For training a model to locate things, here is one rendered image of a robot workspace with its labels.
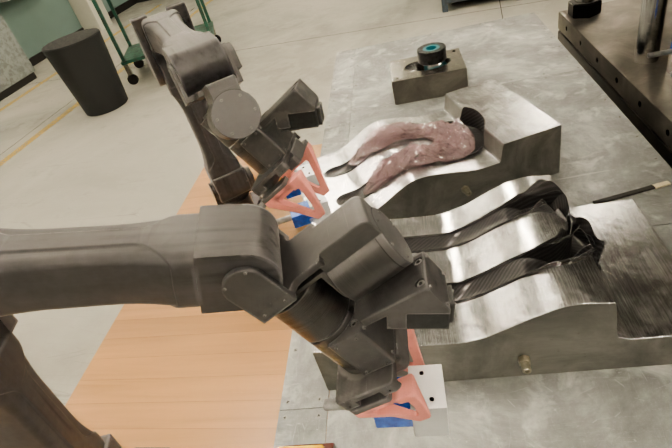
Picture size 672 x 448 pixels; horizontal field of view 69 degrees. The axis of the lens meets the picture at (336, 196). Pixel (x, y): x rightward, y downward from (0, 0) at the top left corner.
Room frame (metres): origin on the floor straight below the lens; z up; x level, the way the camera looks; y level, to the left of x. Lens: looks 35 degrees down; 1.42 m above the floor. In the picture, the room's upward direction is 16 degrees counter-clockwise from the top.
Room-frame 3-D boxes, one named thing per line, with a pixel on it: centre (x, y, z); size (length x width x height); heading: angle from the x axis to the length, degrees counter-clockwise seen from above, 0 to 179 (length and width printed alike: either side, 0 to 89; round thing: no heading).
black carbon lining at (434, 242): (0.51, -0.17, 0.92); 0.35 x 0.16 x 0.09; 77
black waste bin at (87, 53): (4.37, 1.75, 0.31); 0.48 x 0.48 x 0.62
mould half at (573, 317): (0.50, -0.18, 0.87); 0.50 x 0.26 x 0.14; 77
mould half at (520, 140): (0.86, -0.18, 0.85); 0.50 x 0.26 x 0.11; 94
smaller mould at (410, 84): (1.29, -0.34, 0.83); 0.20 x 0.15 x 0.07; 77
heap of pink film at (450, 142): (0.86, -0.18, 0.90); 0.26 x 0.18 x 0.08; 94
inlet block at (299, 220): (0.78, 0.09, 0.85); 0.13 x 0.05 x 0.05; 94
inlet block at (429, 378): (0.30, 0.01, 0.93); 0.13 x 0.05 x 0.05; 77
